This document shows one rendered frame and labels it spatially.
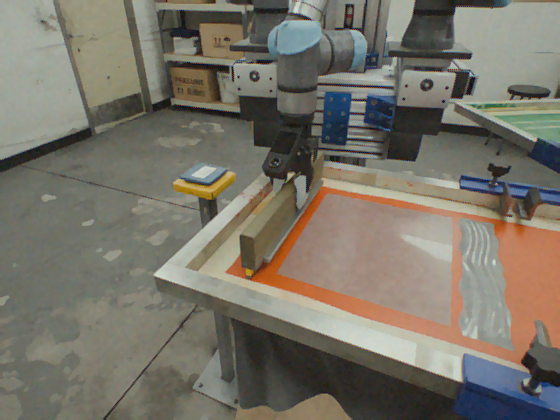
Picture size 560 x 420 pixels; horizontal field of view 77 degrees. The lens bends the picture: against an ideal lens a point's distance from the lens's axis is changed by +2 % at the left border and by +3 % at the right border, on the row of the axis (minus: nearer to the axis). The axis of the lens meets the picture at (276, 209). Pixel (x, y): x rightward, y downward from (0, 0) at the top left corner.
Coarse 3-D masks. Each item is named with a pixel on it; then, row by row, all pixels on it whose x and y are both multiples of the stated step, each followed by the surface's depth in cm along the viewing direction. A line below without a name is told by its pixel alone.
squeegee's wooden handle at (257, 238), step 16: (320, 160) 88; (320, 176) 91; (288, 192) 72; (272, 208) 66; (288, 208) 72; (256, 224) 62; (272, 224) 65; (240, 240) 60; (256, 240) 59; (272, 240) 67; (240, 256) 62; (256, 256) 61
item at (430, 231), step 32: (320, 192) 92; (352, 192) 92; (320, 224) 79; (352, 224) 79; (384, 224) 79; (416, 224) 79; (448, 224) 79; (512, 224) 79; (448, 256) 70; (512, 256) 70; (544, 256) 70
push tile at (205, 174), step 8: (192, 168) 101; (200, 168) 101; (208, 168) 101; (216, 168) 101; (224, 168) 101; (184, 176) 97; (192, 176) 97; (200, 176) 97; (208, 176) 97; (216, 176) 97; (208, 184) 94
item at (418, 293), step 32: (288, 256) 70; (320, 256) 70; (352, 256) 70; (384, 256) 70; (416, 256) 70; (288, 288) 62; (320, 288) 62; (352, 288) 62; (384, 288) 62; (416, 288) 62; (448, 288) 62; (512, 288) 62; (544, 288) 62; (384, 320) 56; (416, 320) 56; (448, 320) 56; (544, 320) 56; (512, 352) 51
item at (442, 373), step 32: (256, 192) 85; (416, 192) 91; (448, 192) 88; (480, 192) 85; (224, 224) 73; (192, 256) 64; (160, 288) 61; (192, 288) 57; (224, 288) 57; (256, 320) 55; (288, 320) 52; (320, 320) 52; (352, 352) 49; (384, 352) 47; (416, 352) 47; (416, 384) 47; (448, 384) 45
